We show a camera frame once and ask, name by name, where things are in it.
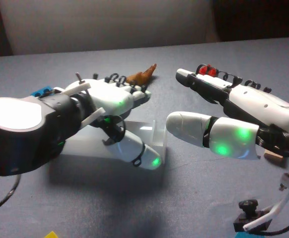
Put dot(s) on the blue round block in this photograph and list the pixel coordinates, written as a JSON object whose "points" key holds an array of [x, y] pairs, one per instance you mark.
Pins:
{"points": [[241, 235]]}

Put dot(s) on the clear plastic box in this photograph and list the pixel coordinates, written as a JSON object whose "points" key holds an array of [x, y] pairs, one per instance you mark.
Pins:
{"points": [[85, 146]]}

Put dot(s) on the wooden rectangular block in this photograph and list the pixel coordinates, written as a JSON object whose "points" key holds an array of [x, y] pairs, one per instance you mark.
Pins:
{"points": [[273, 156]]}

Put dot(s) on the white background panel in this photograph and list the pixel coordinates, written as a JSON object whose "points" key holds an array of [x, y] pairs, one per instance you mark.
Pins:
{"points": [[109, 22]]}

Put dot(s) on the dark curtain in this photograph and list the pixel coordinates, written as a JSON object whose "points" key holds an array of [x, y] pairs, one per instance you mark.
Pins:
{"points": [[258, 17]]}

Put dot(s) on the yellow block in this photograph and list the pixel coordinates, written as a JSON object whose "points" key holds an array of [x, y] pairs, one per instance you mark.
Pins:
{"points": [[51, 234]]}

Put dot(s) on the blue four-hole square block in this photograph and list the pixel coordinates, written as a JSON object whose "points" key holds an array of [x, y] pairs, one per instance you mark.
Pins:
{"points": [[41, 91]]}

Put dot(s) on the red toy brick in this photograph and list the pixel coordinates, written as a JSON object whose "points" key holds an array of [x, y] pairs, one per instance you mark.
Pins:
{"points": [[206, 70]]}

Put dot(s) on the brown toy carrot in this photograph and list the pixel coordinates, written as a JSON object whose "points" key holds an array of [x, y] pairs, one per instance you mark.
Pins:
{"points": [[142, 75]]}

